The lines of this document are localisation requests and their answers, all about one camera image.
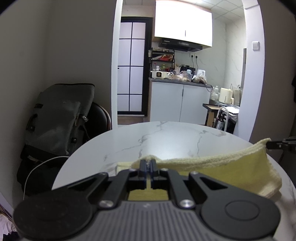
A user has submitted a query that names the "black kitchen shelf rack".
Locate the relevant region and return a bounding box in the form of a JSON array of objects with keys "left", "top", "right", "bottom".
[{"left": 150, "top": 48, "right": 175, "bottom": 71}]

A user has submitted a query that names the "wooden side table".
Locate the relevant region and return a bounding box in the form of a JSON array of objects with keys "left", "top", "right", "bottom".
[{"left": 203, "top": 103, "right": 240, "bottom": 127}]

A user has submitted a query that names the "white cable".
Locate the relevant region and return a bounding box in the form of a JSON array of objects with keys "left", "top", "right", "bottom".
[{"left": 23, "top": 156, "right": 70, "bottom": 200}]

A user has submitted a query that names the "black range hood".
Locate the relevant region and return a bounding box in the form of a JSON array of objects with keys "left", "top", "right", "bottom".
[{"left": 158, "top": 38, "right": 203, "bottom": 52}]

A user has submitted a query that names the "pale yellow towel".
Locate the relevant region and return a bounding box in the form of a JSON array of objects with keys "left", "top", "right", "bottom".
[{"left": 115, "top": 138, "right": 282, "bottom": 201}]

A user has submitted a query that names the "white upper cabinet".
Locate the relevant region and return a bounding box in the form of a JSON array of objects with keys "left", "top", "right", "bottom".
[{"left": 154, "top": 0, "right": 213, "bottom": 49}]

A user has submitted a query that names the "pile of food bags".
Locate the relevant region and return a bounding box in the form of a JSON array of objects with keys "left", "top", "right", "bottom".
[{"left": 170, "top": 71, "right": 207, "bottom": 83}]

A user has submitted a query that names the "white kitchen base cabinet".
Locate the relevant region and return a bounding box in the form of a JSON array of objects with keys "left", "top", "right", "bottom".
[{"left": 148, "top": 77, "right": 213, "bottom": 126}]

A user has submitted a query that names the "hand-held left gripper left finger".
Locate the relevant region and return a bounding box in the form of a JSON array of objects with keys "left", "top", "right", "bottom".
[{"left": 52, "top": 159, "right": 149, "bottom": 207}]

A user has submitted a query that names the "black framed sliding door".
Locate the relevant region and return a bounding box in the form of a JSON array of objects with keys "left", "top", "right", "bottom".
[{"left": 117, "top": 17, "right": 154, "bottom": 116}]

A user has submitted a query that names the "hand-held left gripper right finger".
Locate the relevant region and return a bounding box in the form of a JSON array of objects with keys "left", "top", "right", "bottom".
[{"left": 150, "top": 159, "right": 258, "bottom": 208}]

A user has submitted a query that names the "black chair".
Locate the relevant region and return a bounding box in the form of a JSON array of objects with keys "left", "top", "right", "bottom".
[{"left": 85, "top": 102, "right": 112, "bottom": 142}]

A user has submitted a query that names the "black bag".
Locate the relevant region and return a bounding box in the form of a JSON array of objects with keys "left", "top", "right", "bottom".
[{"left": 17, "top": 148, "right": 70, "bottom": 197}]

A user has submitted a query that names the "pile of clothes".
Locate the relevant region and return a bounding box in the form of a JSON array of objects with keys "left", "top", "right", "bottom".
[{"left": 0, "top": 204, "right": 19, "bottom": 241}]

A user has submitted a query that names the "grey backpack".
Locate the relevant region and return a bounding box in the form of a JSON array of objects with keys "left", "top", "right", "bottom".
[{"left": 20, "top": 83, "right": 96, "bottom": 158}]

